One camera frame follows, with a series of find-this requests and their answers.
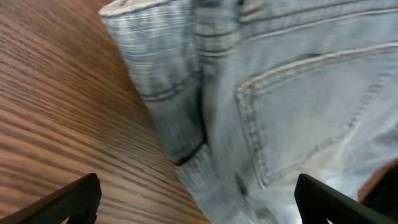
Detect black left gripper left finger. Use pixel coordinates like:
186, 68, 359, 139
1, 173, 102, 224

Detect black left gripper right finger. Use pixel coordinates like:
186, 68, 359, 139
294, 174, 397, 224

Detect black garment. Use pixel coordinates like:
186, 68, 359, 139
358, 159, 397, 221

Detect light blue denim shorts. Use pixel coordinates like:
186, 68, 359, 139
99, 0, 397, 223

